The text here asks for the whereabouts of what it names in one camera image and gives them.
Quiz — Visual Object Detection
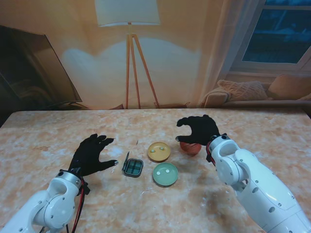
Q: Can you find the wrist red cable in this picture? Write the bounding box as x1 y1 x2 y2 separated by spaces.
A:
206 145 217 166
71 179 89 233

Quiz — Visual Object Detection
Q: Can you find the yellow round dish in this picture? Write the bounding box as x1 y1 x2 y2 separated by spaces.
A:
147 142 171 163

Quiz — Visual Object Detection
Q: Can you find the beige sofa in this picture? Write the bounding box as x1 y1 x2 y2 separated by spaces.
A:
203 87 311 109

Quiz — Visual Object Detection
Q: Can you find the dark flat television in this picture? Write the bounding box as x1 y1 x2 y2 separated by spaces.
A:
0 25 83 109

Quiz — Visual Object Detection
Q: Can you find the white framed window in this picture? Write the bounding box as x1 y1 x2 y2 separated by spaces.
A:
228 0 311 76

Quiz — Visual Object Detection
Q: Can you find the sheer cream curtain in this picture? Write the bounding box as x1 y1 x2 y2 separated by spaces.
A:
196 0 267 107

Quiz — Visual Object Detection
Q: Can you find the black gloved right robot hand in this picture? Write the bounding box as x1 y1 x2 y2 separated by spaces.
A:
175 115 221 146

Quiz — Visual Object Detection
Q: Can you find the right wrist red cable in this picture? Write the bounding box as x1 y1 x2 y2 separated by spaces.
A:
206 145 217 166

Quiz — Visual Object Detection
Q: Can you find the plain orange cushion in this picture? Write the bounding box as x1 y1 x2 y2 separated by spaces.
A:
268 74 311 100

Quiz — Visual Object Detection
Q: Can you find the cream knit cushion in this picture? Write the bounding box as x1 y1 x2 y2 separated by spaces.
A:
217 79 273 101

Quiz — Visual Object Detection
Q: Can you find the green round dish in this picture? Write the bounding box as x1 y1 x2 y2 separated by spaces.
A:
152 162 179 187

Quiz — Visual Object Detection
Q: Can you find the left wrist red cable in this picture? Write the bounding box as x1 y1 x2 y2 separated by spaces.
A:
71 179 89 233

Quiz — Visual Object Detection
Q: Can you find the white tripod floor lamp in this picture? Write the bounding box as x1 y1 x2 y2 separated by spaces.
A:
94 0 161 109

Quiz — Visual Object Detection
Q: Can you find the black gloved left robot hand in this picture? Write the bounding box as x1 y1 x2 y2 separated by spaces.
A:
69 133 119 177

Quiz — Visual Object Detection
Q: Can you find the dark pill box blue lid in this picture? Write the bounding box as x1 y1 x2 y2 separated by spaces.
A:
121 151 144 178

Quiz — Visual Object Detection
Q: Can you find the red-orange bowl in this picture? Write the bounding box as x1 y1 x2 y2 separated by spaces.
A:
179 141 202 157

